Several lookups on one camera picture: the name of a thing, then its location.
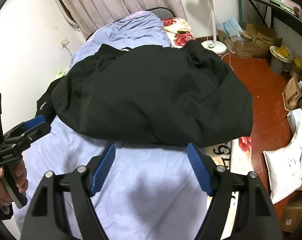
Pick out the black zip jacket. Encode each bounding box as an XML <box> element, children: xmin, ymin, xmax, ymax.
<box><xmin>51</xmin><ymin>40</ymin><xmax>253</xmax><ymax>147</ymax></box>

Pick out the person left hand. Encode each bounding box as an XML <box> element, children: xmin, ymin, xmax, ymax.
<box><xmin>0</xmin><ymin>160</ymin><xmax>29</xmax><ymax>209</ymax></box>

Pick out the light blue bed quilt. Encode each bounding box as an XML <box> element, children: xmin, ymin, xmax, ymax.
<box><xmin>24</xmin><ymin>11</ymin><xmax>207</xmax><ymax>239</ymax></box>

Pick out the white sack bag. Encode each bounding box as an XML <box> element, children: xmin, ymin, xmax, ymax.
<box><xmin>263</xmin><ymin>124</ymin><xmax>302</xmax><ymax>204</ymax></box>

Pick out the brown paper bag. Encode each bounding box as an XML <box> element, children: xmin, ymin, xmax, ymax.
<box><xmin>282</xmin><ymin>76</ymin><xmax>301</xmax><ymax>112</ymax></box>

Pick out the cardboard box by fan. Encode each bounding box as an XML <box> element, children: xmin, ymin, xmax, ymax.
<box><xmin>217</xmin><ymin>23</ymin><xmax>254</xmax><ymax>60</ymax></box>

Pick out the grey waste bin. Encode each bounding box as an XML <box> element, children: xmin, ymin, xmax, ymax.
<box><xmin>270</xmin><ymin>45</ymin><xmax>292</xmax><ymax>75</ymax></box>

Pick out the wall power socket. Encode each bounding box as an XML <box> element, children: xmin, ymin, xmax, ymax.
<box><xmin>59</xmin><ymin>37</ymin><xmax>70</xmax><ymax>48</ymax></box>

